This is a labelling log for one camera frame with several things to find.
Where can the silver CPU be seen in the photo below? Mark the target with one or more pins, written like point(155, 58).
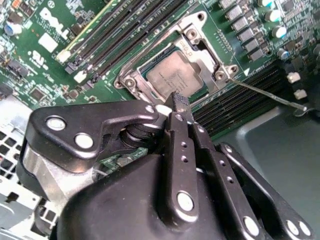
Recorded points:
point(175, 72)

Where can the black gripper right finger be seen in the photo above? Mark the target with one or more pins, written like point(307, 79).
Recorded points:
point(217, 170)

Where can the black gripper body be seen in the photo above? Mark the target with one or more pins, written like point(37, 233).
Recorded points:
point(120, 207)

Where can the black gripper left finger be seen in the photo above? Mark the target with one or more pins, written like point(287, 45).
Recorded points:
point(75, 120)

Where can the metal socket cover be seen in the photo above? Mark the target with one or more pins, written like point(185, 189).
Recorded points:
point(205, 67)

